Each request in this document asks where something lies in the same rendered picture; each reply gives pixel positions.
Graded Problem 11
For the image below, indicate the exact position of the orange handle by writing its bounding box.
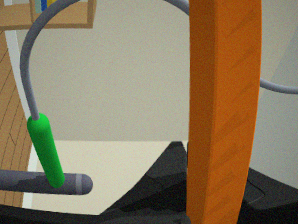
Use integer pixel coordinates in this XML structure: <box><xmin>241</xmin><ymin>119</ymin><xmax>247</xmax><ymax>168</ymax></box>
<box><xmin>185</xmin><ymin>0</ymin><xmax>262</xmax><ymax>224</ymax></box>

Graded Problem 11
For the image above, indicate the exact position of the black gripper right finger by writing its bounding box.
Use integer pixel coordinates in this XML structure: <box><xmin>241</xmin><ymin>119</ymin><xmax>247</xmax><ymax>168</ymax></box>
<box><xmin>237</xmin><ymin>167</ymin><xmax>298</xmax><ymax>224</ymax></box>

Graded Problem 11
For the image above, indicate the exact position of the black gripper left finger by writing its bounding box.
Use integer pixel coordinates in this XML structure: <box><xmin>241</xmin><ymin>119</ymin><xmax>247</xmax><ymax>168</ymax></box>
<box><xmin>0</xmin><ymin>141</ymin><xmax>192</xmax><ymax>224</ymax></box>

